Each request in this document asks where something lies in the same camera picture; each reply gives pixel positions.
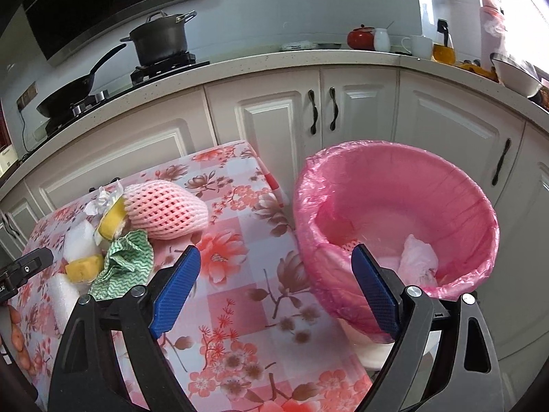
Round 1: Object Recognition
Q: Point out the white plastic bag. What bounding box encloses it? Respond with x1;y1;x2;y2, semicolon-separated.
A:
397;234;438;287

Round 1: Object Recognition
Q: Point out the white kitchen appliance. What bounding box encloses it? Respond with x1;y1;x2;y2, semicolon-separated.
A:
0;144;19;176

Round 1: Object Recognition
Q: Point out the pink lined trash bin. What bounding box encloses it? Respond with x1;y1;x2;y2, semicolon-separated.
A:
293;140;500;370

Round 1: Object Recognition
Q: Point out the person's left hand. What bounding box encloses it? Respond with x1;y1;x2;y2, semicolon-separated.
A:
8;305;36;377

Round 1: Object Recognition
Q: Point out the white foam block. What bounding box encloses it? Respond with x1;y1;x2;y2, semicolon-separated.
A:
47;273;80;334

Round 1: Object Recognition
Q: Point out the yellow sponge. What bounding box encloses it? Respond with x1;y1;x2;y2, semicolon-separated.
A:
65;254;104;283
98;197;128;242

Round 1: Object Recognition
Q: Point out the white foam sheet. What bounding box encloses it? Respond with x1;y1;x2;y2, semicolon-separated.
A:
63;219;101;263

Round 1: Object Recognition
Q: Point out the green wavy cloth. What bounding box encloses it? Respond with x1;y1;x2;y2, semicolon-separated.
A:
88;230;153;300

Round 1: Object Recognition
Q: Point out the pink foam fruit net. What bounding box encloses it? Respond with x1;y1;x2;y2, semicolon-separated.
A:
123;180;209;241

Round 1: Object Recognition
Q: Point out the pink floral tablecloth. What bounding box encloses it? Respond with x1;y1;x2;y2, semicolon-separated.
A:
7;138;374;412

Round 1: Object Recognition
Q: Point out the black frying pan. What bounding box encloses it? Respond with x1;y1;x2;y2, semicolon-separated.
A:
37;43;127;120

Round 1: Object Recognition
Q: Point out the gas stove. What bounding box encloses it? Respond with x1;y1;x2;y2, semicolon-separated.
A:
43;52;209;139

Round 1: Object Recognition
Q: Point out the black stock pot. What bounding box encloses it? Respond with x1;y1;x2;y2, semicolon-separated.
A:
120;10;197;66

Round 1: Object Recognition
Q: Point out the white bowl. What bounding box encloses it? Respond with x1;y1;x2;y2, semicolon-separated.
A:
490;52;541;99

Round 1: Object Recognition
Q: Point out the yellow oil bottle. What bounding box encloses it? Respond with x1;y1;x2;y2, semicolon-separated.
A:
433;19;456;65

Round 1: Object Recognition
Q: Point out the white mug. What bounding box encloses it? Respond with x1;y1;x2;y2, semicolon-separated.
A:
401;35;434;60

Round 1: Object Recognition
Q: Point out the white jar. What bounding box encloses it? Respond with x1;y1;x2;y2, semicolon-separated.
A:
374;28;391;52

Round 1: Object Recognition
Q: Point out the red teapot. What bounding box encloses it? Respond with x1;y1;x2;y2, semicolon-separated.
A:
346;24;375;51

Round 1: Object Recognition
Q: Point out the black drawer handle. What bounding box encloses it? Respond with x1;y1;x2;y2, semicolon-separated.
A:
87;176;122;194

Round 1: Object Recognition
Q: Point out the black corner cabinet handle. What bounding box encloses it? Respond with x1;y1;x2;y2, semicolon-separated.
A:
491;138;512;186

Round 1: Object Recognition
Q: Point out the black cabinet handle right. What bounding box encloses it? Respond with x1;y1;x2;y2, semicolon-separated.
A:
328;87;340;132

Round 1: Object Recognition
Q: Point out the black cabinet handle left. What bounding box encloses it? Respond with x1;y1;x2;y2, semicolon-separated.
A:
307;89;319;136

